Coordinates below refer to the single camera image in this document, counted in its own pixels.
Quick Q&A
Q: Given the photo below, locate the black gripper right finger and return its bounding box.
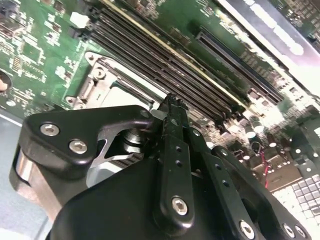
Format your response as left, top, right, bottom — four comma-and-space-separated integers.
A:
177, 98, 313, 240

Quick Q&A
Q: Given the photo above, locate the silver green CPU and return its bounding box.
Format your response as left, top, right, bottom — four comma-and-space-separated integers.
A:
109, 81, 155, 111

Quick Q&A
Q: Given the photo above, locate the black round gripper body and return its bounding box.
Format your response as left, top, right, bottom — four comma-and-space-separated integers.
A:
9, 124, 235, 240

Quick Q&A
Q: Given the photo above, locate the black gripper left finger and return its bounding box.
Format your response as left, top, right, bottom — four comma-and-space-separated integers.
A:
22, 94, 196, 228

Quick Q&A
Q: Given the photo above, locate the metal socket cover frame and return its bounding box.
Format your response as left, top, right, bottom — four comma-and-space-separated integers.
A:
79, 53, 161, 113

